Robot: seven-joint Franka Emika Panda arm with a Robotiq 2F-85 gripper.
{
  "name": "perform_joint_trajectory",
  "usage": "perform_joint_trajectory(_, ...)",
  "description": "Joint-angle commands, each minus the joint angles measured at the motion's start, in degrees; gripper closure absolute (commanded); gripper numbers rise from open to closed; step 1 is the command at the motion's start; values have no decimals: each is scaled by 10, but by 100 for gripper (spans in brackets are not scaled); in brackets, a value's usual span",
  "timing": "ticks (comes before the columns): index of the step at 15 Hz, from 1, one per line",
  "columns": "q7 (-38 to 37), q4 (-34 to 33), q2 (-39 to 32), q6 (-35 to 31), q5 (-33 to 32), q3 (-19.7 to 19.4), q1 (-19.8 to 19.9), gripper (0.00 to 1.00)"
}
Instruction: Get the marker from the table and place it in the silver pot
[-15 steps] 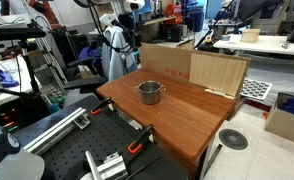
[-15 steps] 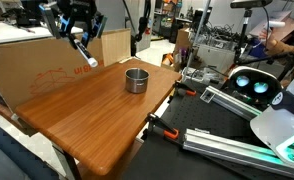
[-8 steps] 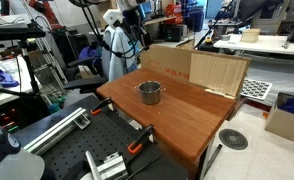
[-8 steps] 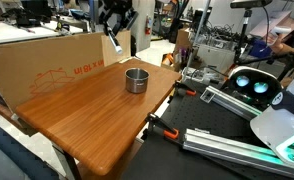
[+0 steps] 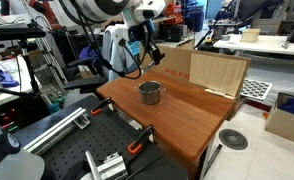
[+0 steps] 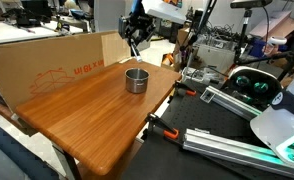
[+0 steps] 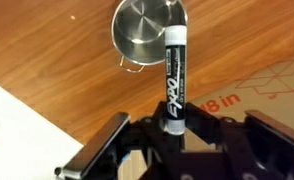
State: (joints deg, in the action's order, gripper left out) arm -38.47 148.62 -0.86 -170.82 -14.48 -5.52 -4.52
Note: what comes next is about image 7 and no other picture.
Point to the silver steel pot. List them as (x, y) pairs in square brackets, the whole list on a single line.
[(138, 33)]

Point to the black Expo dry-erase marker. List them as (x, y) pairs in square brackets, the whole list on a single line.
[(175, 80)]

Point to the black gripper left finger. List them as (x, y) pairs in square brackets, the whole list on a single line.
[(100, 146)]

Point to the brown cardboard with red print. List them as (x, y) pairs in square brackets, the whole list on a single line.
[(273, 100)]

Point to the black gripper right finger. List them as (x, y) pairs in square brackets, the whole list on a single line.
[(270, 146)]

